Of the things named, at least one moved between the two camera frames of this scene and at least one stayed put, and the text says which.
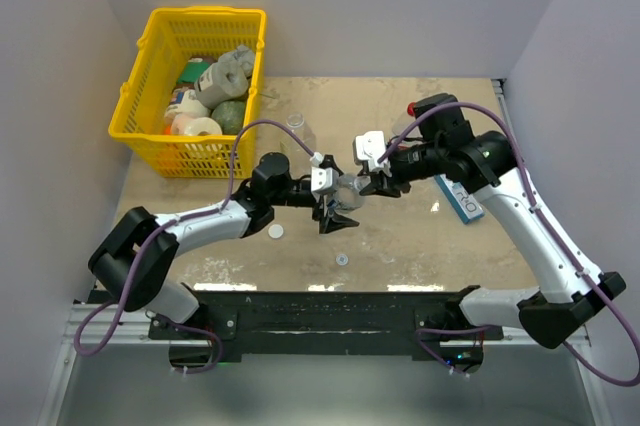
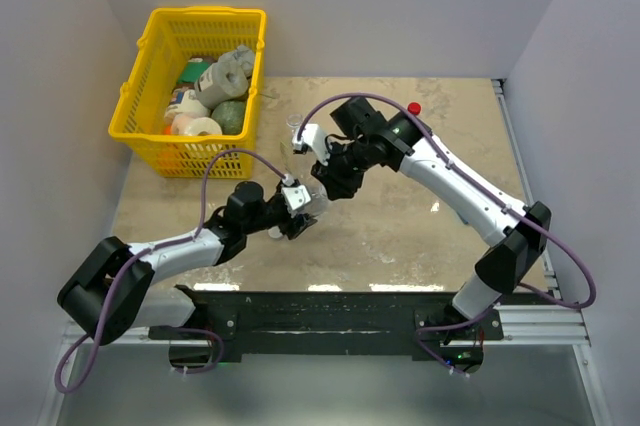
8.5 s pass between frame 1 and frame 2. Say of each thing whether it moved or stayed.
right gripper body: moved
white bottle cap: stayed
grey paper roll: stayed
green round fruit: stayed
